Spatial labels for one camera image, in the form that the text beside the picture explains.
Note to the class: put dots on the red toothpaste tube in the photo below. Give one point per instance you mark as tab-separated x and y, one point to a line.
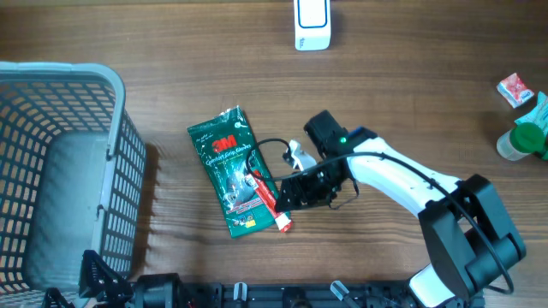
282	220

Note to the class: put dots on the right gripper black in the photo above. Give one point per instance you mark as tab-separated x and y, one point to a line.
300	193

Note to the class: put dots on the grey plastic shopping basket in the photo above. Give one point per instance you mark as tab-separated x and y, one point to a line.
72	171

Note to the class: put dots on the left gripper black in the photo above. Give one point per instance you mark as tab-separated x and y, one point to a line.
115	293

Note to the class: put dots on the small red white packet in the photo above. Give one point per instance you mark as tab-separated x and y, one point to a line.
514	90

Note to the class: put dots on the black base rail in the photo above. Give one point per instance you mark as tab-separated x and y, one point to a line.
335	294

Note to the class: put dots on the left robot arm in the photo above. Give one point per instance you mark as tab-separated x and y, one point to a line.
154	291

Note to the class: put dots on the teal wet wipes pack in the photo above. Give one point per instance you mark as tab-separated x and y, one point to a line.
538	115

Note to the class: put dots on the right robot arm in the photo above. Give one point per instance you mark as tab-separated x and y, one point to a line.
470	238

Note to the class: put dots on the white barcode scanner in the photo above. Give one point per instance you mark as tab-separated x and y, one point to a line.
312	24

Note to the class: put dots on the green lid jar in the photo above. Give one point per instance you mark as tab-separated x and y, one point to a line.
521	141

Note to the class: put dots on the green 3M gloves packet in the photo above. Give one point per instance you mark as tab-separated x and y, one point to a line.
224	146

